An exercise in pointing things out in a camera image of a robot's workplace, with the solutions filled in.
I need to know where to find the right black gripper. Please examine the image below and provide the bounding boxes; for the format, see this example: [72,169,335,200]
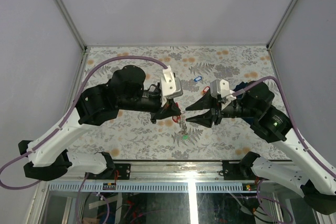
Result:
[185,87,259,127]

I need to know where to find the red key tag with key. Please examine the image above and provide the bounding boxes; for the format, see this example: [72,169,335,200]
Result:
[172,115,181,123]

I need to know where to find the metal key holder red handle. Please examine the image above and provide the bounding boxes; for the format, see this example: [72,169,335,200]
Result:
[178,113,188,135]

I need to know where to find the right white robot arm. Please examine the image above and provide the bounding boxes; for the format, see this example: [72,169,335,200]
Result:
[186,80,335,215]

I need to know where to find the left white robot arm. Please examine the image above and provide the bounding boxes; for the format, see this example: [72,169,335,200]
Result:
[18,65,183,181]

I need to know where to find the red key tags bunch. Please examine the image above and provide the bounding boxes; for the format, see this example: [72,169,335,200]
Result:
[202,86,210,95]

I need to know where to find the blue key tag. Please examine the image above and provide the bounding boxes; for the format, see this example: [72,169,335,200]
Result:
[194,76,202,82]

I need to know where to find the dark blue cloth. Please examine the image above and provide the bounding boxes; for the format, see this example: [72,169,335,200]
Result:
[233,82,249,92]

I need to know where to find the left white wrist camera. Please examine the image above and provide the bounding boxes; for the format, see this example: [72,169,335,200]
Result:
[160,66,183,106]

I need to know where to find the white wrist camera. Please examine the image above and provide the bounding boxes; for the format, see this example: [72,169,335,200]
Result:
[209,79,236,101]
[160,66,183,106]

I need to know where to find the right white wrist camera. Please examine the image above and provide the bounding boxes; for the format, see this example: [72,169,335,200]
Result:
[209,79,236,101]

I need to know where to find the aluminium front rail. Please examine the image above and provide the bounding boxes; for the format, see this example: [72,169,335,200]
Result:
[39,159,263,183]

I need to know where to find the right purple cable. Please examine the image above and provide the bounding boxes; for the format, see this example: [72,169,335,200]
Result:
[232,76,336,179]

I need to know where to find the purple cable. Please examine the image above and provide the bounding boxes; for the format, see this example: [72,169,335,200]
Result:
[0,55,167,190]
[232,76,336,179]

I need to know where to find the grey slotted cable duct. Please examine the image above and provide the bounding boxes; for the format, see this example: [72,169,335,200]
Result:
[48,182,256,193]

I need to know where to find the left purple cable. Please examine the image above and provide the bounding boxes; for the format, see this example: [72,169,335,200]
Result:
[0,55,167,190]

